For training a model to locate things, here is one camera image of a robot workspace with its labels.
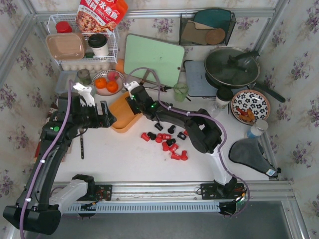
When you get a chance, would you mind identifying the orange storage basket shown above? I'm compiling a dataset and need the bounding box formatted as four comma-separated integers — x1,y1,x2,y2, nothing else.
109,92,143,133

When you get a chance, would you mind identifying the black handled fork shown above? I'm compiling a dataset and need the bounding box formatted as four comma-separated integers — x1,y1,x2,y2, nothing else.
80,135,84,160

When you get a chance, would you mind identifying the grey blue cloth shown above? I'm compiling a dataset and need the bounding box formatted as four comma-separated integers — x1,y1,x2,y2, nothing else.
228,138,280,178

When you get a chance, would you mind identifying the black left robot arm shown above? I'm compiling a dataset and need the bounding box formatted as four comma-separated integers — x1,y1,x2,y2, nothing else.
3,93,116,238

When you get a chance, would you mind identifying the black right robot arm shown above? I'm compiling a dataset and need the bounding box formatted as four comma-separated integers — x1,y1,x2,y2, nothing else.
124,82,237,197

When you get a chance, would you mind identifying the clear storage box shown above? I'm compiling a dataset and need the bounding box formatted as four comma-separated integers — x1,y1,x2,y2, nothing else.
55,71,77,94

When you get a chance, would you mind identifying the copper spoon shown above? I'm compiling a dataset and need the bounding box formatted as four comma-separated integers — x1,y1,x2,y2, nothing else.
145,86,170,92

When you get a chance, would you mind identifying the black capsule middle left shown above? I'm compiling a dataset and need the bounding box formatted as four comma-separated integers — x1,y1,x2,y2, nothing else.
154,122,163,131

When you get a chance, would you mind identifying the orange right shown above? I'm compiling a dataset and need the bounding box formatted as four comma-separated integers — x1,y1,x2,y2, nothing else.
106,81,119,93

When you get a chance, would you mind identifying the orange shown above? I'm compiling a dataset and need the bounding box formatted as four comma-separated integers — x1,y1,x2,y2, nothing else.
106,81,119,93
94,77,107,89

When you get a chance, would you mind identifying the fruit bowl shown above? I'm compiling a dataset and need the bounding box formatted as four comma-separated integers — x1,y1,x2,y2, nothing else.
91,70,125,96

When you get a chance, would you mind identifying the orange left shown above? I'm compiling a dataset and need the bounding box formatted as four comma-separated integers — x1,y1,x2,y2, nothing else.
94,77,107,89

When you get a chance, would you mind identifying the peach in bowl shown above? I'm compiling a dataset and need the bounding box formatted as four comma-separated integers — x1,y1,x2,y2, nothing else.
107,70,119,81

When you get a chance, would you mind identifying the black capsule beside red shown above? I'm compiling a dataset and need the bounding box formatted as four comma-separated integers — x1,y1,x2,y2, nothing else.
147,132,157,140

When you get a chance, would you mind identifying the orange sponge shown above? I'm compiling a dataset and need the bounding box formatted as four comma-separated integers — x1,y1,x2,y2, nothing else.
115,59,124,73

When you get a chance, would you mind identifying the grey glass jar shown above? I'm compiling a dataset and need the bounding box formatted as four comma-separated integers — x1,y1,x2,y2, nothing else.
77,69,92,86

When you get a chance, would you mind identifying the green glass cup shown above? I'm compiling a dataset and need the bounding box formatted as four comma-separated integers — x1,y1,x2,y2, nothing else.
173,83,188,102

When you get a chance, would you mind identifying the red capsule pair left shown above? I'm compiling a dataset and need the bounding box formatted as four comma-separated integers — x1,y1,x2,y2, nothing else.
155,133,162,143

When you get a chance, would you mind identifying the red capsule pair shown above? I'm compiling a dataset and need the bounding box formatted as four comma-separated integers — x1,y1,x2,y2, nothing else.
155,133,162,143
162,133,172,140

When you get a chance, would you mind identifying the black capsule middle right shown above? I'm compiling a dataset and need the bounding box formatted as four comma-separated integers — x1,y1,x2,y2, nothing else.
167,125,176,134

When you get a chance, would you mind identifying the red capsule pair right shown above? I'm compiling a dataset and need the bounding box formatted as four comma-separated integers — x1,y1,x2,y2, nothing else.
162,133,172,140

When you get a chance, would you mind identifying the green cutting board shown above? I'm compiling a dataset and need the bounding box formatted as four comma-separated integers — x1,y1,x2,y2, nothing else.
124,34,185,87

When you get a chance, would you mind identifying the black capsule in cluster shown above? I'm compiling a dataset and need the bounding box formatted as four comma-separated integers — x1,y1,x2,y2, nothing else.
166,138,176,146

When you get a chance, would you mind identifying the red capsule cluster left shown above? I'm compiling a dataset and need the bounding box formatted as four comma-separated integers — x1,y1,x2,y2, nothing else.
162,141,171,152

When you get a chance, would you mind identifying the black capsule numbered four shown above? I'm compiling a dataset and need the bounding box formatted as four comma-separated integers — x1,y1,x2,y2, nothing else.
177,132,187,140

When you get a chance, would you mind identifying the egg tray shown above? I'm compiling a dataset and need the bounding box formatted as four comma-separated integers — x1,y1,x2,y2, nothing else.
60,62,113,72

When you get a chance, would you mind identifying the grey induction cooker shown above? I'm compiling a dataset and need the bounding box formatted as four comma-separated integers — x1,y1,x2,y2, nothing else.
184,60,217,98

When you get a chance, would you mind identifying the white cup black lid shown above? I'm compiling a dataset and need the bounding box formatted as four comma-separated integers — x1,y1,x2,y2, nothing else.
88,33,109,57

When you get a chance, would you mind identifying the clear plastic cup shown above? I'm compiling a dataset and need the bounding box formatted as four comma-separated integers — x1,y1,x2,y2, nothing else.
207,101,221,118

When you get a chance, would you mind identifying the beige lunch box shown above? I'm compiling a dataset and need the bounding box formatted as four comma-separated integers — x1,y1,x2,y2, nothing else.
46,33,86,61

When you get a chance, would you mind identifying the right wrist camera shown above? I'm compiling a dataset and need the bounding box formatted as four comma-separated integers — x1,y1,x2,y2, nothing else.
124,81,140,92

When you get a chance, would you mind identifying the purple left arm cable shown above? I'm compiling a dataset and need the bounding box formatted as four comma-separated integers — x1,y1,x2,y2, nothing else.
18,79,75,239

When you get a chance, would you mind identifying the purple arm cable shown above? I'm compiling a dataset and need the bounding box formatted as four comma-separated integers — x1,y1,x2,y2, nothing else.
124,67,250,219
18,79,75,239

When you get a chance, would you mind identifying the white wire rack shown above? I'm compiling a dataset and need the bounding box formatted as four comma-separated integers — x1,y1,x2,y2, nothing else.
47,13,119,64

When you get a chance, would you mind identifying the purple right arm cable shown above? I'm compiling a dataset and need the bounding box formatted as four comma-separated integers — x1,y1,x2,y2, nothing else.
124,67,250,219

